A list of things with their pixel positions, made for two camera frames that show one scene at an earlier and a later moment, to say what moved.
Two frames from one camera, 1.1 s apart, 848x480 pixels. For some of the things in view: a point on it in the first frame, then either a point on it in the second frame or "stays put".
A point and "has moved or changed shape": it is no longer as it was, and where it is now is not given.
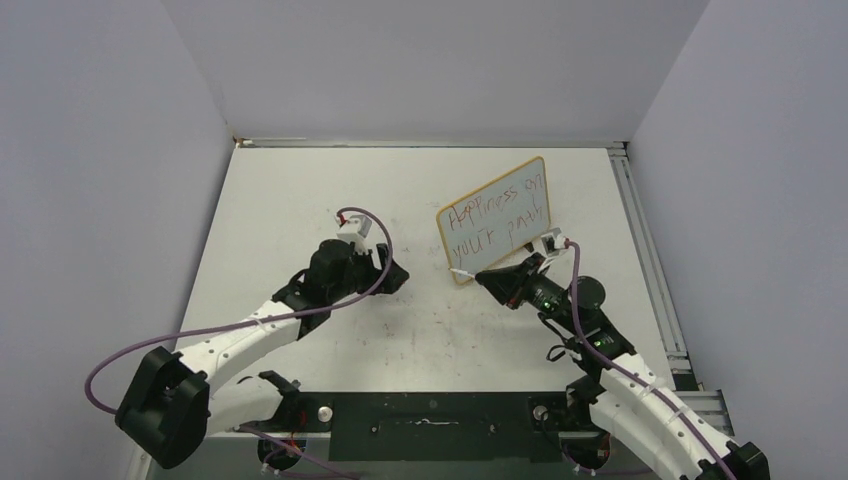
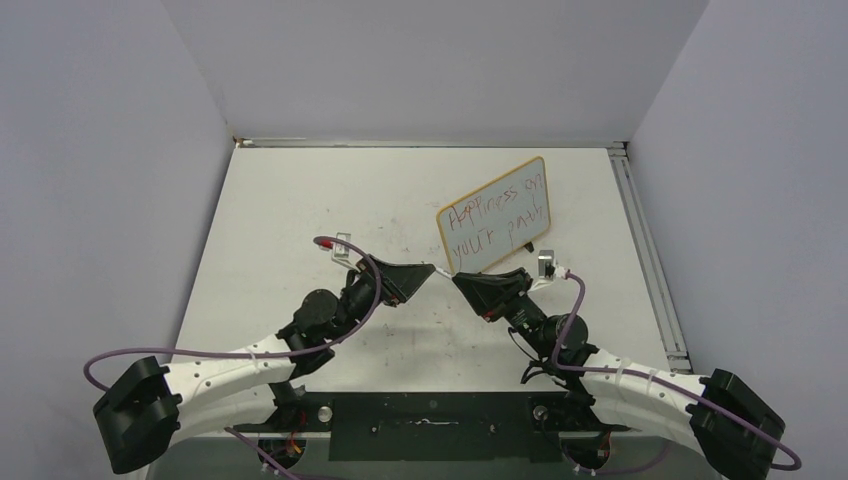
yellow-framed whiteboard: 492,221 stays put
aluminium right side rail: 652,262 stays put
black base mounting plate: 438,426 stays put
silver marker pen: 463,272 has moved or changed shape
